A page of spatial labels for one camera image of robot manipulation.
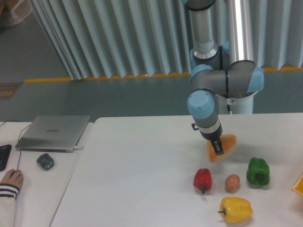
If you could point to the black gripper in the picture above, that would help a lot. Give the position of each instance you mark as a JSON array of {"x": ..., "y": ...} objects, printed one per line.
[{"x": 214, "y": 137}]

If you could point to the triangular orange bread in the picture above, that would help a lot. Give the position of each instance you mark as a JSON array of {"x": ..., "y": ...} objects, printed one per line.
[{"x": 228, "y": 143}]

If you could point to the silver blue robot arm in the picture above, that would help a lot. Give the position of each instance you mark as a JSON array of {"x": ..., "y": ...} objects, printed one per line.
[{"x": 242, "y": 78}]

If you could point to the white striped sleeve forearm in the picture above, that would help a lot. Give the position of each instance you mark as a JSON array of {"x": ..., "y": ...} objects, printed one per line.
[{"x": 8, "y": 195}]

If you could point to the person's hand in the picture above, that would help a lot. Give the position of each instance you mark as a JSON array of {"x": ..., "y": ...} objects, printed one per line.
[{"x": 14, "y": 178}]

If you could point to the red bell pepper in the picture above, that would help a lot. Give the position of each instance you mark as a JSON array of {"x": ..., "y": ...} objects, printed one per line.
[{"x": 203, "y": 180}]

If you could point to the brown egg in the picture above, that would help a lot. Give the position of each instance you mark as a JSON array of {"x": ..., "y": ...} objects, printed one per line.
[{"x": 232, "y": 182}]

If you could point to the green bell pepper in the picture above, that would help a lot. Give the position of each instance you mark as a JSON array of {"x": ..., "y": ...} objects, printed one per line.
[{"x": 258, "y": 172}]

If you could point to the yellow bell pepper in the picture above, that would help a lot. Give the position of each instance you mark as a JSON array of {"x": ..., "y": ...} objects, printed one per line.
[{"x": 235, "y": 209}]

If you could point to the silver laptop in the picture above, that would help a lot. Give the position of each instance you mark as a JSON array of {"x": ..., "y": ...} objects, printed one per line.
[{"x": 54, "y": 133}]

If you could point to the white folding partition screen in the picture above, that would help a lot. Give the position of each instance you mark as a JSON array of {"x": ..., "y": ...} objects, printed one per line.
[{"x": 122, "y": 38}]

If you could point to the small dark grey case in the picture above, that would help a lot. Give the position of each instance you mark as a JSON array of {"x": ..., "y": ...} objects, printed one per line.
[{"x": 45, "y": 161}]

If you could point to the black keyboard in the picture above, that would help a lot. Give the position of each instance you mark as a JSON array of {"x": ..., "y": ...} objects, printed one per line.
[{"x": 4, "y": 156}]

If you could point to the cardboard box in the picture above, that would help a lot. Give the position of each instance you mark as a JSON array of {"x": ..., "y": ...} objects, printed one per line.
[{"x": 13, "y": 12}]

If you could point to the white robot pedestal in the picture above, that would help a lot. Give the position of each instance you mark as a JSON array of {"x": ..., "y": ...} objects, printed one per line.
[{"x": 235, "y": 105}]

